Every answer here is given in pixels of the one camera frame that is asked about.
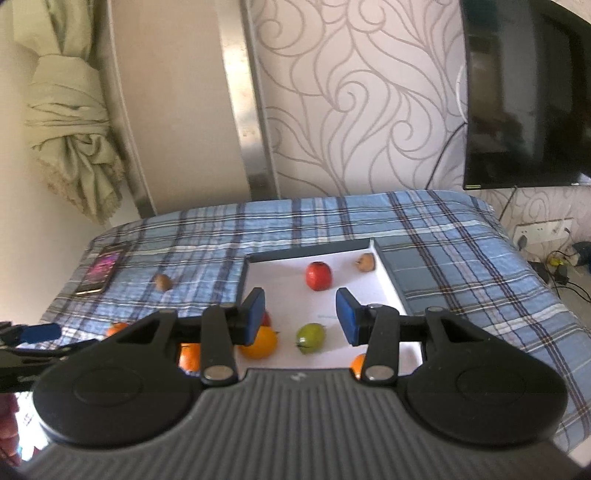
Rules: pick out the grey box with white inside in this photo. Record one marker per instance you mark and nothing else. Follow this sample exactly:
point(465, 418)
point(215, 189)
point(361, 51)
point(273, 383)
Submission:
point(286, 295)

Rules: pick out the brown kiwi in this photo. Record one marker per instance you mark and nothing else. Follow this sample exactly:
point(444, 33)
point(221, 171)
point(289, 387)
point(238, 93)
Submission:
point(366, 263)
point(163, 282)

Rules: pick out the beige knotted curtain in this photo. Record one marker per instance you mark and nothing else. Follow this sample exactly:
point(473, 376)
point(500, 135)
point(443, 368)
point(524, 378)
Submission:
point(74, 138)

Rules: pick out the smartphone with lit screen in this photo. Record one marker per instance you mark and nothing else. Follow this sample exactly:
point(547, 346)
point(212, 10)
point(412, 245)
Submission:
point(102, 270)

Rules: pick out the black television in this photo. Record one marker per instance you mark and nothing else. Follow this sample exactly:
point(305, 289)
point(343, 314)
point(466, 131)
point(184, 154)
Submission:
point(521, 92)

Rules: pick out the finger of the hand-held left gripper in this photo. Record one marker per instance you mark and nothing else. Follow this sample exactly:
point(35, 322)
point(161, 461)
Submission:
point(60, 347)
point(41, 332)

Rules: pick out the person's left hand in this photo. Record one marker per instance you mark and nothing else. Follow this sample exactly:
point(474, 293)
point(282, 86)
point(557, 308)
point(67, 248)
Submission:
point(7, 424)

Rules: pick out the blue plaid blanket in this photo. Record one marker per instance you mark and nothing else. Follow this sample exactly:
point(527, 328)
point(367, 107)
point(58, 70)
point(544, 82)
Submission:
point(461, 258)

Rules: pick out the red apple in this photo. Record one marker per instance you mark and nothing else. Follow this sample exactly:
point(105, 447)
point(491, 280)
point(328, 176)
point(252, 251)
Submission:
point(318, 275)

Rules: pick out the white wall socket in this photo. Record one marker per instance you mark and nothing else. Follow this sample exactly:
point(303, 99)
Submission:
point(545, 230)

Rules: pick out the yellowish orange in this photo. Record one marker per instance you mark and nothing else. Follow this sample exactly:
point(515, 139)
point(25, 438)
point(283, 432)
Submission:
point(261, 344)

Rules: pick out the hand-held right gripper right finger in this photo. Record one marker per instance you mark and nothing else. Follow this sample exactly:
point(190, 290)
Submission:
point(347, 318)

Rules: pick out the black power adapter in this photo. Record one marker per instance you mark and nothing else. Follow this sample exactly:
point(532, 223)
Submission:
point(562, 275)

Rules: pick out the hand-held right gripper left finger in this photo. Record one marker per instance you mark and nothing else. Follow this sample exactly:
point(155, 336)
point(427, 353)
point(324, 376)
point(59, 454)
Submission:
point(254, 318)

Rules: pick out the green fruit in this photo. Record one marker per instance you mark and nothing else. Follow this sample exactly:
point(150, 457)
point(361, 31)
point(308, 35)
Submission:
point(310, 338)

